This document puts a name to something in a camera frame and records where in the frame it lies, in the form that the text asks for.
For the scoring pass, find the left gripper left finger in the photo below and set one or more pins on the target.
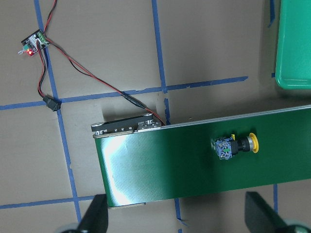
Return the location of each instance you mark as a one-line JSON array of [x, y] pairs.
[[95, 219]]

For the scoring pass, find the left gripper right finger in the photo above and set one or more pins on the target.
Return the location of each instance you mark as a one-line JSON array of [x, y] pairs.
[[259, 217]]

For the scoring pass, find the yellow push button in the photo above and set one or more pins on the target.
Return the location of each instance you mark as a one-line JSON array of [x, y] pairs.
[[227, 147]]

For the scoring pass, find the green conveyor belt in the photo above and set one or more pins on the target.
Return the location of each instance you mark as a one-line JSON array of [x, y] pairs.
[[178, 160]]

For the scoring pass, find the green plastic tray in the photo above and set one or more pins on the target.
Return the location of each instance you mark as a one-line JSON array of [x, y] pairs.
[[293, 58]]

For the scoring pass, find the small green circuit board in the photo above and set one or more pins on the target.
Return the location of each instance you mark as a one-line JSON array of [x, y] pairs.
[[33, 43]]

